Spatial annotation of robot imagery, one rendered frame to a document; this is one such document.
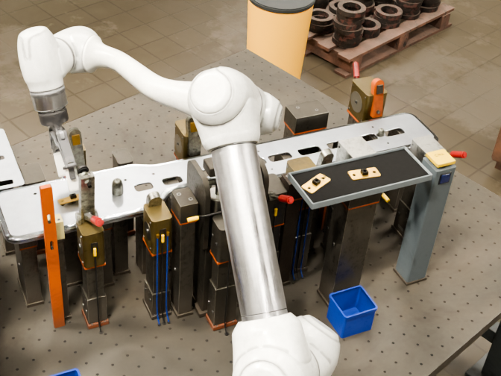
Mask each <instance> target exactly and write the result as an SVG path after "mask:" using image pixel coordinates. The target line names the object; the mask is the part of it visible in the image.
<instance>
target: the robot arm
mask: <svg viewBox="0 0 501 376"><path fill-rule="evenodd" d="M17 49H18V57H19V65H20V68H21V71H22V75H23V78H24V80H25V83H26V84H27V85H28V89H29V91H30V95H31V99H32V102H33V106H34V109H35V111H37V112H38V115H39V118H40V124H41V125H42V126H46V127H48V133H49V138H50V143H51V149H53V152H54V153H53V155H54V160H55V163H56V167H57V172H58V175H59V177H63V176H66V180H67V183H68V186H69V191H70V192H74V191H77V190H78V173H77V169H76V166H77V164H76V163H75V159H74V156H73V153H72V150H71V146H70V144H69V140H68V137H67V132H66V129H65V128H63V126H62V124H63V123H64V122H67V121H68V119H69V115H68V112H67V109H66V105H67V104H68V101H67V98H66V91H65V86H64V83H63V78H65V76H66V74H67V73H68V72H71V73H84V72H89V73H92V72H94V71H95V70H96V69H98V68H107V69H112V70H114V71H116V72H118V73H119V74H120V75H121V76H122V77H123V78H124V79H125V80H126V81H128V82H129V83H130V84H131V85H133V86H134V87H135V88H136V89H137V90H138V91H140V92H141V93H142V94H143V95H145V96H146V97H148V98H149V99H151V100H153V101H155V102H157V103H160V104H162V105H165V106H166V107H170V108H172V109H175V110H178V111H180V112H181V113H185V114H187V115H189V116H191V117H192V118H193V120H194V123H195V126H196V128H197V130H198V134H199V136H200V138H201V142H202V145H203V147H204V148H205V149H206V150H207V151H208V152H209V153H211V154H212V161H213V165H214V170H215V177H216V182H217V186H218V194H219V198H220V202H221V210H222V215H223V219H224V226H225V231H226V235H227V243H228V247H229V252H230V259H231V263H232V268H233V276H234V280H235V285H236V292H237V296H238V301H239V309H240V313H241V317H242V321H241V322H238V324H237V325H236V327H235V329H234V331H233V333H232V341H233V376H331V375H332V373H333V372H334V370H335V368H336V366H337V363H338V358H339V353H340V342H339V339H338V335H337V334H336V333H335V332H334V331H333V330H332V329H330V328H329V327H327V326H326V325H325V324H324V323H322V322H320V321H319V320H317V319H316V318H315V317H313V316H311V315H306V316H298V317H296V316H295V315H293V314H292V313H288V311H287V307H286V300H285V296H284V291H283V284H282V280H281V275H280V268H279V264H278V259H277V253H276V248H275V244H274V237H273V232H272V228H271V220H270V216H269V212H268V205H267V201H266V197H265V189H264V185H263V180H262V173H261V169H260V164H259V158H258V153H257V149H256V144H257V143H258V142H259V138H260V135H264V134H270V133H273V132H274V131H275V130H277V129H278V128H279V125H280V120H281V117H282V113H283V107H282V105H281V104H280V102H279V101H278V100H277V99H276V98H275V97H273V96H272V95H271V94H269V93H266V92H263V91H262V90H261V89H260V88H259V87H258V86H256V85H255V84H254V83H253V81H252V80H251V79H250V78H248V77H247V76H246V75H244V74H242V73H241V72H239V71H237V70H235V69H232V68H229V67H224V66H220V67H218V68H213V69H208V70H205V71H202V72H201V73H200V74H198V75H197V76H196V77H195V78H194V80H193V81H173V80H169V79H166V78H163V77H160V76H159V75H157V74H155V73H153V72H152V71H151V70H150V69H148V68H146V67H145V66H143V65H142V64H141V63H139V62H137V61H136V60H134V59H133V58H132V57H130V56H129V55H127V54H125V53H124V52H122V51H119V50H117V49H115V48H111V47H109V46H106V45H105V44H103V43H102V41H101V38H100V37H99V36H98V35H97V34H96V33H95V32H94V31H93V30H92V29H90V28H87V27H84V26H75V27H70V28H67V29H65V30H62V31H60V32H58V33H56V34H54V35H53V34H52V32H50V30H49V29H47V27H44V26H37V27H32V28H29V29H26V30H24V31H23V32H21V33H20V34H19V36H18V41H17ZM68 163H69V164H68Z"/></svg>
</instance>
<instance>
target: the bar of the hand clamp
mask: <svg viewBox="0 0 501 376"><path fill-rule="evenodd" d="M88 171H89V168H88V166H85V165H83V166H79V167H78V169H77V172H78V190H79V214H80V216H81V223H84V214H85V213H90V214H92V215H95V176H94V174H93V171H91V172H89V173H88Z"/></svg>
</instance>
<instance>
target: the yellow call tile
mask: <svg viewBox="0 0 501 376"><path fill-rule="evenodd" d="M426 156H427V157H428V158H429V159H430V160H431V162H432V163H433V164H434V165H435V166H436V167H437V168H439V167H443V166H449V165H452V164H455V163H456V160H455V159H454V158H452V157H451V156H450V155H449V154H448V153H447V152H446V151H445V150H444V149H441V150H437V151H431V152H428V153H426Z"/></svg>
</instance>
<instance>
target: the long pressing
mask: <svg viewBox="0 0 501 376"><path fill-rule="evenodd" d="M372 127H373V128H372ZM380 128H383V129H384V130H385V132H386V131H392V130H396V129H401V130H402V131H403V132H404V134H398V135H394V136H390V137H387V136H386V135H384V136H383V137H378V136H377V134H378V130H379V129H380ZM368 135H374V136H375V137H376V138H377V140H371V141H367V143H368V144H369V146H370V147H371V148H372V149H373V150H374V151H375V152H376V153H377V152H381V151H387V150H391V149H394V148H400V147H403V146H405V147H407V149H408V150H410V147H411V144H412V139H413V138H417V137H423V136H426V135H431V136H432V137H433V138H434V139H435V140H436V141H437V142H438V140H439V138H438V137H437V136H436V135H435V134H434V133H433V132H432V131H431V130H430V129H429V128H428V127H427V126H426V125H425V124H424V123H423V122H422V121H421V120H420V119H419V118H418V117H416V115H414V114H411V113H398V114H394V115H391V116H384V117H380V118H377V119H370V120H366V121H362V122H356V123H352V124H348V125H342V126H338V127H334V128H328V129H323V130H319V131H313V132H309V133H305V134H299V135H295V136H291V137H285V138H281V139H277V140H271V141H267V142H260V143H257V144H256V149H257V151H259V152H257V153H258V155H259V156H260V157H261V158H262V159H263V160H264V161H265V162H266V164H265V165H266V167H267V170H268V174H271V173H274V174H276V175H277V177H278V178H279V179H280V180H281V174H285V173H286V164H287V160H291V159H295V158H299V157H305V156H307V157H310V159H311V160H312V161H313V162H314V164H315V165H316V164H317V162H318V157H319V154H320V153H321V152H316V153H313V154H307V155H301V154H300V153H299V152H298V151H299V150H304V149H307V148H314V147H318V148H319V149H320V150H321V151H323V150H324V149H327V148H329V147H328V146H327V145H328V144H331V143H334V142H338V141H339V140H345V139H350V138H353V137H364V136H368ZM387 142H388V143H389V144H388V143H387ZM330 150H331V151H332V153H333V154H334V158H333V161H332V163H334V162H335V157H336V153H337V148H334V149H331V148H330ZM280 154H290V155H291V157H292V158H289V159H286V160H280V161H276V162H271V161H270V160H269V159H268V158H269V157H272V156H276V155H280ZM208 157H212V154H211V153H210V154H203V155H199V156H196V157H189V158H185V159H182V160H175V161H171V162H167V163H161V164H157V165H139V164H130V165H126V166H119V167H116V168H112V169H105V170H101V171H97V172H93V174H94V176H95V208H96V210H97V211H98V217H100V218H102V219H103V220H104V225H105V224H110V223H113V222H119V221H122V220H126V219H132V218H135V217H138V216H143V205H144V204H146V197H147V195H148V194H149V193H150V192H153V191H157V192H159V193H160V196H161V198H162V201H164V202H165V201H166V199H167V198H168V197H169V196H170V195H171V191H172V190H176V189H182V188H186V179H187V163H188V161H189V160H196V161H197V162H198V164H199V166H200V167H201V169H202V170H203V172H204V171H205V170H204V168H203V161H204V158H208ZM271 169H273V170H271ZM152 173H154V174H155V175H152ZM176 177H179V178H181V180H182V182H181V183H178V184H172V185H165V184H164V183H163V180H166V179H170V178H176ZM115 178H120V179H121V180H122V182H123V192H124V193H123V194H122V195H120V196H114V195H113V194H112V182H113V179H115ZM124 179H127V180H126V181H124ZM45 184H51V186H52V189H53V198H54V214H58V213H59V214H60V215H61V217H62V219H63V224H64V233H65V234H67V233H71V232H74V231H77V228H76V219H75V213H79V200H77V201H75V203H74V204H73V203H72V202H69V203H67V204H65V205H64V206H61V205H60V204H59V203H58V201H57V200H58V199H61V198H65V197H69V195H70V194H72V193H75V194H79V190H77V191H74V192H70V191H69V186H68V183H67V180H66V178H61V179H57V180H54V181H47V182H43V183H39V184H33V185H29V186H25V187H18V188H15V189H8V190H4V191H1V192H0V227H1V230H2V233H3V235H4V238H5V239H6V240H7V241H8V242H10V243H13V244H22V243H27V242H32V241H35V240H39V239H44V233H43V225H42V212H41V204H40V191H39V186H42V185H45ZM143 184H151V186H152V187H153V189H148V190H144V191H141V192H137V191H136V190H135V188H134V187H135V186H139V185H143ZM34 193H36V195H34Z"/></svg>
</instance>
